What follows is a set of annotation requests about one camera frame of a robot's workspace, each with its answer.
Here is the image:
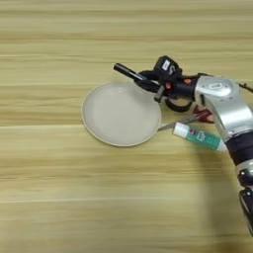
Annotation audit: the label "black box with white label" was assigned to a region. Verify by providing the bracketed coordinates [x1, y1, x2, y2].
[152, 54, 183, 84]

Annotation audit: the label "black marker pen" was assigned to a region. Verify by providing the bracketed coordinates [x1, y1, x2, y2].
[113, 62, 148, 82]

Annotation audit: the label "black and yellow tape roll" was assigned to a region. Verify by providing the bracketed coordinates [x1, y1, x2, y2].
[164, 96, 194, 114]

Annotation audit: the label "cream round plate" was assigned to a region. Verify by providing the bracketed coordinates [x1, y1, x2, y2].
[80, 80, 162, 148]

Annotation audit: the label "green and white glue stick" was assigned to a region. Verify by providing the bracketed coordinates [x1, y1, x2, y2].
[172, 121, 229, 153]

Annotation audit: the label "red handled scissors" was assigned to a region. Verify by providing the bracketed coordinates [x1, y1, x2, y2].
[157, 104, 215, 132]

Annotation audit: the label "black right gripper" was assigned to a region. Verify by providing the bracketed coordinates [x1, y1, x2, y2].
[133, 69, 202, 104]

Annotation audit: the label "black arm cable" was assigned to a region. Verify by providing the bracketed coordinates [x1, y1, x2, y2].
[238, 81, 253, 94]

